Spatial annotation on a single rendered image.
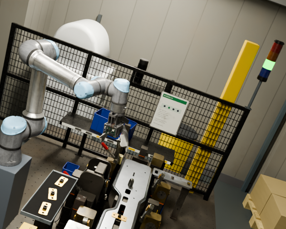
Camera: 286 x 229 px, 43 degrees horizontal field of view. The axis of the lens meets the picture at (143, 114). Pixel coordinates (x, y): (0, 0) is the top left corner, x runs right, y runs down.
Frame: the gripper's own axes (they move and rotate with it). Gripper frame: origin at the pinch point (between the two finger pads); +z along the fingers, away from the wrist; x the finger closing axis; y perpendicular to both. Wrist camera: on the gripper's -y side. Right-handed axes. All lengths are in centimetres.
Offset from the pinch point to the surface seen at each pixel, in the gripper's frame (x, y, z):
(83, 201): -5.4, 13.7, 27.6
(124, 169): -14, -48, 40
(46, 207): -8.3, 39.0, 18.5
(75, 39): -149, -167, -9
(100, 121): -52, -71, 23
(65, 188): -12.7, 19.6, 20.1
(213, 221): 44, -95, 81
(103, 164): -10.7, -11.6, 19.2
